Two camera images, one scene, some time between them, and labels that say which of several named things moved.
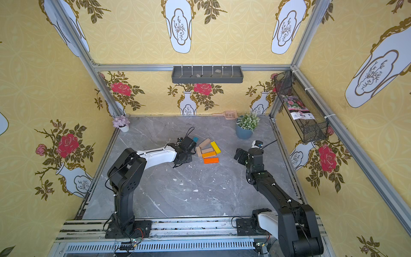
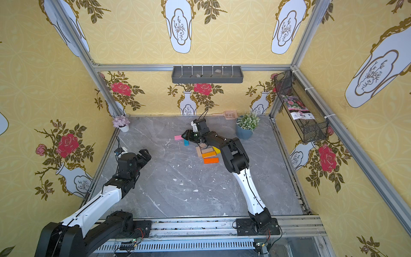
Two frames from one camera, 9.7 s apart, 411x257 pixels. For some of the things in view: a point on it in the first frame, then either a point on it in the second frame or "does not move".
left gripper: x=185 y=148 to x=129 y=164
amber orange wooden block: x=211 y=153 does not move
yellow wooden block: x=215 y=147 does not move
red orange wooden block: x=211 y=160 does not move
